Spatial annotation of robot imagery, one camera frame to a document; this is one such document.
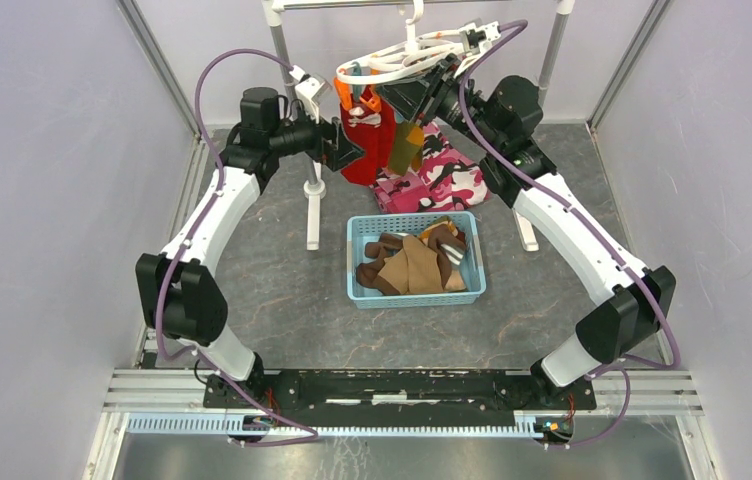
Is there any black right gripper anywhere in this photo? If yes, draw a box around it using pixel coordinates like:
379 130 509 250
374 53 503 154

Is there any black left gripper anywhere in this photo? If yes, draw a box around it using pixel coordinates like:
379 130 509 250
269 100 366 172

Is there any red sock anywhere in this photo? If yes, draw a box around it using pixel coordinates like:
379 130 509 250
341 103 396 186

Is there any white round clip hanger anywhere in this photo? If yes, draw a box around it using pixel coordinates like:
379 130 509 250
333 1 470 112

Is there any striped olive cream sock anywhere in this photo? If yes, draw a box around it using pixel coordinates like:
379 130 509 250
417 216 457 242

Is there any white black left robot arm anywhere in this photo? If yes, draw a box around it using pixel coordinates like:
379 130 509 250
135 84 363 408

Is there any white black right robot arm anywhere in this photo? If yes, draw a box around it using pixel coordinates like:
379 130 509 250
375 61 676 408

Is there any white drying rack stand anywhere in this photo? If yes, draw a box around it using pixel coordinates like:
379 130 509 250
259 0 577 253

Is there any light blue plastic basket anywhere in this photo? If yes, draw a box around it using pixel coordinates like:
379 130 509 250
345 211 487 309

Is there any pink camouflage cloth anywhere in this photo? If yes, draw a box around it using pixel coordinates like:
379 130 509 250
371 123 490 214

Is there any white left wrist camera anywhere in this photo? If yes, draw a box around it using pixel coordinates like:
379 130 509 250
289 65 329 123

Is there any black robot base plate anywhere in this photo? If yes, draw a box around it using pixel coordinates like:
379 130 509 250
203 369 597 429

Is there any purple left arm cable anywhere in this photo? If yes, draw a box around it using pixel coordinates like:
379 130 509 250
153 47 321 446

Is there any white slotted cable duct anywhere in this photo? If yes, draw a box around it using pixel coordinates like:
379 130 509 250
125 413 576 439

